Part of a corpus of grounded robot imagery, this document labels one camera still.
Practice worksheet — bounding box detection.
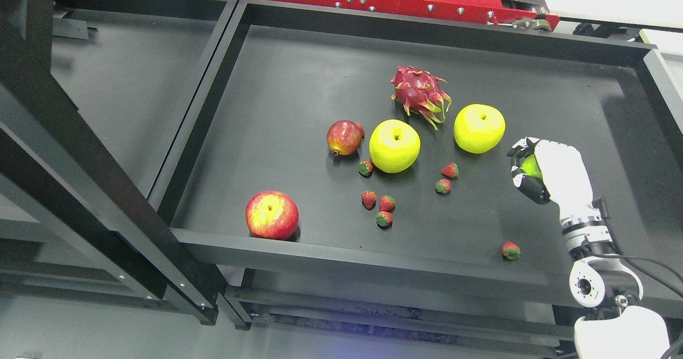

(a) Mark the red pomegranate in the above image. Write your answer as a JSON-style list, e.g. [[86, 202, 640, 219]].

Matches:
[[326, 120, 366, 157]]

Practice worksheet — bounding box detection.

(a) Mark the strawberry cluster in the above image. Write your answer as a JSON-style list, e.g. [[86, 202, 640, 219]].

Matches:
[[361, 191, 377, 210], [375, 211, 393, 229], [379, 195, 395, 213]]

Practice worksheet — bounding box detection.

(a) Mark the strawberry at shelf edge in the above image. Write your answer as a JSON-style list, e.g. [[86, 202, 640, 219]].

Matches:
[[502, 241, 521, 261]]

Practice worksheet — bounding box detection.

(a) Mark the red dragon fruit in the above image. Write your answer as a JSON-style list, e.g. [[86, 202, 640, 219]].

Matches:
[[390, 66, 453, 131]]

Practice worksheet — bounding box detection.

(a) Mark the strawberry right lower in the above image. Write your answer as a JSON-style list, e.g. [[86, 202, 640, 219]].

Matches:
[[435, 179, 452, 195]]

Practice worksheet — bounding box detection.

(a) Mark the strawberry cluster right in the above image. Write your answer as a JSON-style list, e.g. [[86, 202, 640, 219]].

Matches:
[[379, 195, 395, 213]]

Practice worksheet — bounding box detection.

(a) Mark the red yellow apple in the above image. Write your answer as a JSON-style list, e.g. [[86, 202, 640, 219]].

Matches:
[[245, 190, 299, 241]]

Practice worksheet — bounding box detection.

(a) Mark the strawberry cluster bottom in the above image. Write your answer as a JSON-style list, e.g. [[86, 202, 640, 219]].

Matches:
[[375, 211, 393, 229]]

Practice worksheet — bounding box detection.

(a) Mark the yellow apple right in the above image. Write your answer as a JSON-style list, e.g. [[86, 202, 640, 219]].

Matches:
[[454, 103, 506, 154]]

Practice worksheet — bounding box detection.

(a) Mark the strawberry near pomegranate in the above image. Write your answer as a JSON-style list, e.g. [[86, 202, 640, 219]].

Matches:
[[358, 160, 374, 178]]

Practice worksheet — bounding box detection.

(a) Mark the yellow apple left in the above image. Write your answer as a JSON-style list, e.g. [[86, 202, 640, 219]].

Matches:
[[369, 119, 420, 173]]

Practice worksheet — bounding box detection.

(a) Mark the green apple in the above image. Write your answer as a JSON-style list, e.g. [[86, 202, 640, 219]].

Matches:
[[520, 155, 543, 181]]

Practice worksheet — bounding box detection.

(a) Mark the strawberry right upper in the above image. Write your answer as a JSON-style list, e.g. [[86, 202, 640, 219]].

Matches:
[[441, 162, 459, 179]]

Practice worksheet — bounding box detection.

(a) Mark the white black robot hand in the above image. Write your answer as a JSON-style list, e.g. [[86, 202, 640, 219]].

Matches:
[[507, 137, 601, 221]]

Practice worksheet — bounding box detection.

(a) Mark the strawberry cluster left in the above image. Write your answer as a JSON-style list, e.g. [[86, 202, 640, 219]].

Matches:
[[361, 191, 377, 210]]

